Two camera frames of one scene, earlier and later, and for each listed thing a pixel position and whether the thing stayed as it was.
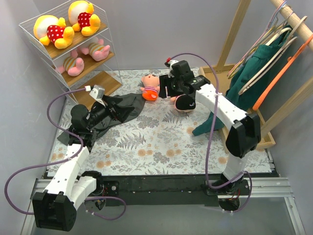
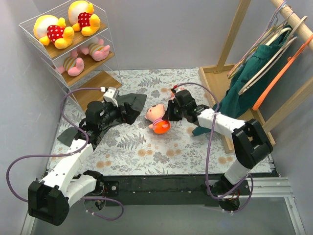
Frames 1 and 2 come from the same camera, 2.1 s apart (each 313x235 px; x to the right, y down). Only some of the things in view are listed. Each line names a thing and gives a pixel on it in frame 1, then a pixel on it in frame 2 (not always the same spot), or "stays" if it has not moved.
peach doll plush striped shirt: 150,82 to 154,113
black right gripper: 167,86 to 172,111
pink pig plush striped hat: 73,65 stays
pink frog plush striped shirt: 97,49 stays
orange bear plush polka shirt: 50,29 stays
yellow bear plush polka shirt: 80,16 stays
